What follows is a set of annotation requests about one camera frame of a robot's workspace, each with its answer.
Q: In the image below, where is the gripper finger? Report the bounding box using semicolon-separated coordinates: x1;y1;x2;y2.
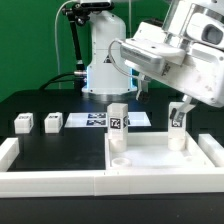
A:
170;95;196;127
136;74;149;102

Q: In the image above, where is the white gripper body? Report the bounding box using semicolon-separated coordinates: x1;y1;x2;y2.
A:
124;21;224;108

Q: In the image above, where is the white square table top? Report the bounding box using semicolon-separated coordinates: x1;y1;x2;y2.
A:
105;132;215;169

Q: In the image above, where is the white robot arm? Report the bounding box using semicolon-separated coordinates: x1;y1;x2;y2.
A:
119;0;224;120

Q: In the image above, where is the white marker sheet with tags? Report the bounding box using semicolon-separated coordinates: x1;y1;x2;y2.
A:
65;112;151;128

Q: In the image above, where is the white U-shaped obstacle fence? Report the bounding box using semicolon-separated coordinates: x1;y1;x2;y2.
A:
0;134;224;198

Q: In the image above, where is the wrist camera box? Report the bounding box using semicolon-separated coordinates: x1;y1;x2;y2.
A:
120;39;186;74

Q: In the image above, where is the black cable bundle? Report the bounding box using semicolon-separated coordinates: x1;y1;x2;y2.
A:
38;71;88;91

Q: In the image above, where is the white cable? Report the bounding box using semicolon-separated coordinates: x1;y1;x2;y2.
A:
54;0;79;89

